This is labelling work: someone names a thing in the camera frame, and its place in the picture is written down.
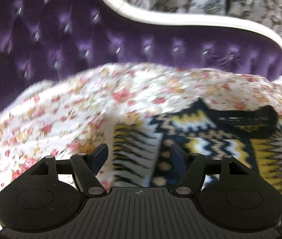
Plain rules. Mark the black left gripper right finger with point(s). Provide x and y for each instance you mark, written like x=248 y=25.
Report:
x=191 y=169

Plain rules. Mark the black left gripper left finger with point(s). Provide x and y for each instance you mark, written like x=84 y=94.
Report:
x=85 y=169

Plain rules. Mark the yellow black patterned knit sweater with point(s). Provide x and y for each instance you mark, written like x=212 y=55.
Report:
x=141 y=156

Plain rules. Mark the floral bedspread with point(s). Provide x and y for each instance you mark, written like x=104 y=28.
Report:
x=60 y=119

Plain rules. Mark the purple tufted velvet headboard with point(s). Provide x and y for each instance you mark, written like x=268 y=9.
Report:
x=53 y=39

